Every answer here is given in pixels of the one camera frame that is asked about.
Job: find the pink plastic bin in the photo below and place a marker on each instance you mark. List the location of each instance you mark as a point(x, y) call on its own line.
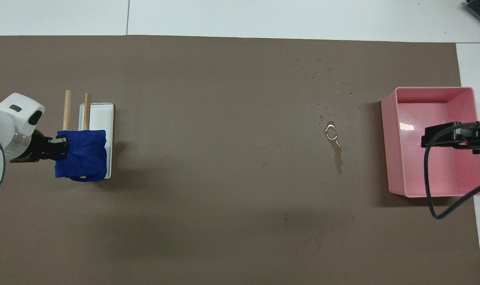
point(425, 166)

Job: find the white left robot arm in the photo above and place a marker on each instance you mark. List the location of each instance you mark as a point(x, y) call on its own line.
point(2, 126)

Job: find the water puddle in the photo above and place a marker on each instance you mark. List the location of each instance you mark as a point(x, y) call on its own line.
point(338, 158)

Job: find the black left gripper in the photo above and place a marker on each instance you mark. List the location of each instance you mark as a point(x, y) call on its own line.
point(34, 148)

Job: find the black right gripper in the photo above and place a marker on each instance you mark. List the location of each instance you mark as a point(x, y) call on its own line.
point(477, 136)

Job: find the blue towel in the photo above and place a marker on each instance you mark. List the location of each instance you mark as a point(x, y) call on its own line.
point(83, 156)

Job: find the wooden rack rod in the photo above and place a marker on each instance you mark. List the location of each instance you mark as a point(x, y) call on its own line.
point(67, 111)
point(87, 113)

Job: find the brown table mat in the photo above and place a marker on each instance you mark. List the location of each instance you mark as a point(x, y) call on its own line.
point(224, 198)

